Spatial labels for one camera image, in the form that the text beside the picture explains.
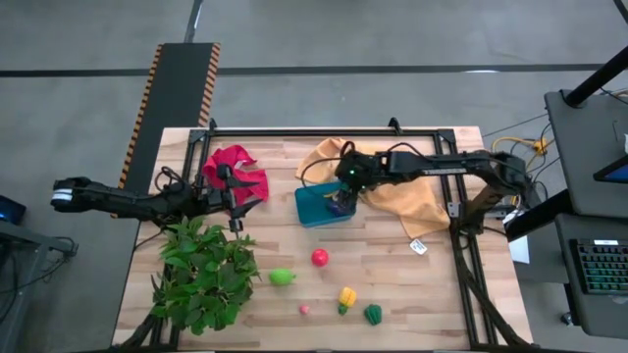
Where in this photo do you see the red cloth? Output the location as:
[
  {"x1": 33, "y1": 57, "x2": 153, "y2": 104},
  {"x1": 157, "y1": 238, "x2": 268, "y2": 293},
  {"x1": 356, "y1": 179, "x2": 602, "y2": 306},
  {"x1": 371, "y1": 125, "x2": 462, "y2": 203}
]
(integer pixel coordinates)
[{"x1": 201, "y1": 144, "x2": 270, "y2": 207}]

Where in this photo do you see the black aluminium rig frame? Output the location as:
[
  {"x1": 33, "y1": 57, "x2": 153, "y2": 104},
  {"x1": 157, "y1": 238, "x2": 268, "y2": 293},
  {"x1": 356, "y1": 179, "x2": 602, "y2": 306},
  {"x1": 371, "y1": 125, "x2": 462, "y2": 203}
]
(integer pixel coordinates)
[{"x1": 111, "y1": 117, "x2": 539, "y2": 352}]

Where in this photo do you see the blue-lit black device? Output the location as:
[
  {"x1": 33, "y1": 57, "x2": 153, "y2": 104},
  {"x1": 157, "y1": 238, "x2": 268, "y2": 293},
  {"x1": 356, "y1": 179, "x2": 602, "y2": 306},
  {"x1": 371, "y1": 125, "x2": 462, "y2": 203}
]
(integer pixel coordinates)
[{"x1": 0, "y1": 194, "x2": 27, "y2": 226}]

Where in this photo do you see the yellow pepper toy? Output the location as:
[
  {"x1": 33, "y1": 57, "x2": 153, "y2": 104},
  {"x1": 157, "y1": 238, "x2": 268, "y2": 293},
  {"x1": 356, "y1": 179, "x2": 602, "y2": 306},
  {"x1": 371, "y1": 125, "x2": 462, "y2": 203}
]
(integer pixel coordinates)
[{"x1": 337, "y1": 286, "x2": 358, "y2": 317}]

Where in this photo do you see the green artificial leafy plant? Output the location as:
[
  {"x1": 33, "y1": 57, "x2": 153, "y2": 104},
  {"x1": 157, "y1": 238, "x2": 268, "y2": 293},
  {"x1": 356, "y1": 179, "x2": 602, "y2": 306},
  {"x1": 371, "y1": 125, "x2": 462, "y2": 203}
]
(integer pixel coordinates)
[{"x1": 149, "y1": 215, "x2": 261, "y2": 337}]

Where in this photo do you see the dark green toy pepper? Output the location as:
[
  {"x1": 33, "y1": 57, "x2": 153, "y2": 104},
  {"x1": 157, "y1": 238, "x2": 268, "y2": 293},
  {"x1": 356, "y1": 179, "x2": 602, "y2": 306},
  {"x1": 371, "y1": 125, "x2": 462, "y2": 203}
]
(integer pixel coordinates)
[{"x1": 363, "y1": 303, "x2": 384, "y2": 327}]

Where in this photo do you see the yellow power cable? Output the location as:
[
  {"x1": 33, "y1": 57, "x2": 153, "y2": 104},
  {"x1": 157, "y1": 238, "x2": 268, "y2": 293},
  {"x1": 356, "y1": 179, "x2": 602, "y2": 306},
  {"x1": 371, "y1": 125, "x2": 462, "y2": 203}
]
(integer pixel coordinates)
[{"x1": 492, "y1": 136, "x2": 550, "y2": 159}]

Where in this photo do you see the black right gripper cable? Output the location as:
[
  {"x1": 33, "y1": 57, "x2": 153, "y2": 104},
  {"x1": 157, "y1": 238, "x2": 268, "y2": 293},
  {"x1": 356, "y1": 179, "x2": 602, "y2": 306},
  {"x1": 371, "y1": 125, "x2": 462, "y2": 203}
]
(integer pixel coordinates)
[{"x1": 299, "y1": 140, "x2": 423, "y2": 187}]

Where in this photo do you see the black mat with hazard stripes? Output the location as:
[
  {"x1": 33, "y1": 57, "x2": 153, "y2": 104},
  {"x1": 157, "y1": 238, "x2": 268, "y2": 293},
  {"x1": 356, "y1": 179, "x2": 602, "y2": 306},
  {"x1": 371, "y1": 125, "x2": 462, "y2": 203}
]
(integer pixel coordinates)
[{"x1": 110, "y1": 42, "x2": 222, "y2": 220}]

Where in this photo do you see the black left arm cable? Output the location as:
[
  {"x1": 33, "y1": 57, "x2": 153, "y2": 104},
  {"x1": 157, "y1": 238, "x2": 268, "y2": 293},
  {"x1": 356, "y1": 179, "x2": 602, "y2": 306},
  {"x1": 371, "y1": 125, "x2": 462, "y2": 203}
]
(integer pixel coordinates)
[{"x1": 154, "y1": 165, "x2": 186, "y2": 195}]

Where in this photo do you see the black pole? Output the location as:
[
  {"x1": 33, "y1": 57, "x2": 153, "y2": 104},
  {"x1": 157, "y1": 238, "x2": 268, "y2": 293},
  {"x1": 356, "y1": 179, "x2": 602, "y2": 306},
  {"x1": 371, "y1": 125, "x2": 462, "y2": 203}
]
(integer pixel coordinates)
[{"x1": 562, "y1": 45, "x2": 628, "y2": 108}]

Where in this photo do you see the yellow-orange cloth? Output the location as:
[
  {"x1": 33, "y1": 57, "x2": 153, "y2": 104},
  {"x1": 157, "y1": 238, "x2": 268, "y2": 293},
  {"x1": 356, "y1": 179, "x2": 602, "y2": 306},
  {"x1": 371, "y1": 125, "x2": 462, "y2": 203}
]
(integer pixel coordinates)
[{"x1": 295, "y1": 136, "x2": 451, "y2": 240}]

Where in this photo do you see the grey desk with keyboard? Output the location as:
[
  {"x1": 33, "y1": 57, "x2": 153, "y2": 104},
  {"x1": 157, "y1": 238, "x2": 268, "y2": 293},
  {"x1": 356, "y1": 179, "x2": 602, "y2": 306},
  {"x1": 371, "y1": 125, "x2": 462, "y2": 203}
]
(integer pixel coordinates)
[{"x1": 553, "y1": 213, "x2": 628, "y2": 340}]

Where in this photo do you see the backlit black keyboard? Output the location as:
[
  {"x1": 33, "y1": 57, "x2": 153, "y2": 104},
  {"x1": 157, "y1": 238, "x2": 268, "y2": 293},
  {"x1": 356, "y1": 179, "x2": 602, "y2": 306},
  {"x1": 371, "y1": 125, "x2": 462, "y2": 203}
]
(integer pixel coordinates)
[{"x1": 570, "y1": 238, "x2": 628, "y2": 296}]

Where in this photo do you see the teal plastic container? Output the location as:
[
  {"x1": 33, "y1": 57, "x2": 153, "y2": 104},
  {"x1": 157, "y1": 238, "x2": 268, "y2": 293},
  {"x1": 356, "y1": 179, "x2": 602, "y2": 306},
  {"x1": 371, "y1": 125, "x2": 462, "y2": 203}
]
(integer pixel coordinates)
[{"x1": 293, "y1": 180, "x2": 358, "y2": 229}]

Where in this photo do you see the light green toy fruit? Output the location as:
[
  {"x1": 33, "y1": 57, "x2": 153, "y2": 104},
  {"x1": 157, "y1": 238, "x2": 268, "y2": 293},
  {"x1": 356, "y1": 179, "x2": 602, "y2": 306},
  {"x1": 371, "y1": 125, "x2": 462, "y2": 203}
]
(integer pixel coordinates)
[{"x1": 268, "y1": 267, "x2": 297, "y2": 287}]

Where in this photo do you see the grey metal cart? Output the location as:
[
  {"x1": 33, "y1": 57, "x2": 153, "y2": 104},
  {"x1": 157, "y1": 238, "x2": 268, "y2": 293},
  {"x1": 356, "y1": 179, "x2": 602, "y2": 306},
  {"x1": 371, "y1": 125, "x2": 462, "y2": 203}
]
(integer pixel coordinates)
[{"x1": 0, "y1": 220, "x2": 79, "y2": 353}]

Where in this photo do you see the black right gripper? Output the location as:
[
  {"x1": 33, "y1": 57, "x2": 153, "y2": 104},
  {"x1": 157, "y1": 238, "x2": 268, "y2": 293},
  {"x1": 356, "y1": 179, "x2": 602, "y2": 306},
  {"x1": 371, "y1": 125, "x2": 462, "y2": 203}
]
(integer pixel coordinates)
[{"x1": 331, "y1": 151, "x2": 392, "y2": 213}]

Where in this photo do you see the tablet with blue screen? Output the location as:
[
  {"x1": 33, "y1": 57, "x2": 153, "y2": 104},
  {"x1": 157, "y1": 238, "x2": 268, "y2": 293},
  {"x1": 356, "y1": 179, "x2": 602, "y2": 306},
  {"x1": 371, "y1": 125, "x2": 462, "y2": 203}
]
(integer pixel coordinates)
[{"x1": 592, "y1": 155, "x2": 628, "y2": 184}]

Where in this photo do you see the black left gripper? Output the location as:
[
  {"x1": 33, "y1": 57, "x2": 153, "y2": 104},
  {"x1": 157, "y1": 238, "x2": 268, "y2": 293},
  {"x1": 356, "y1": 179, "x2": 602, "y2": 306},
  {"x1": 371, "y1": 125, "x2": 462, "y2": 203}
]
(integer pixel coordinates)
[{"x1": 195, "y1": 164, "x2": 265, "y2": 233}]

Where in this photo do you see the white paper sheet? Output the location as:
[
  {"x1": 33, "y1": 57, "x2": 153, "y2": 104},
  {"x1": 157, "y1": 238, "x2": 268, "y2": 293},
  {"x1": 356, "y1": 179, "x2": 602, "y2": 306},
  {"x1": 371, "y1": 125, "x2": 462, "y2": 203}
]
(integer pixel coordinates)
[{"x1": 507, "y1": 209, "x2": 532, "y2": 266}]

